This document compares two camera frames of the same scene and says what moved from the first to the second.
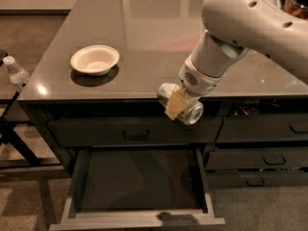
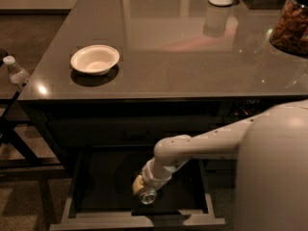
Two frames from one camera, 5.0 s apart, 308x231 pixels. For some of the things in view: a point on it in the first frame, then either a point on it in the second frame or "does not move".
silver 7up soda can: (192, 113) -> (148, 196)
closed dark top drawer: (130, 131) does not move
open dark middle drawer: (115, 188) does not move
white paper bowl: (95, 60) does not move
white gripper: (196, 80) -> (151, 181)
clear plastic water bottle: (17, 74) does not move
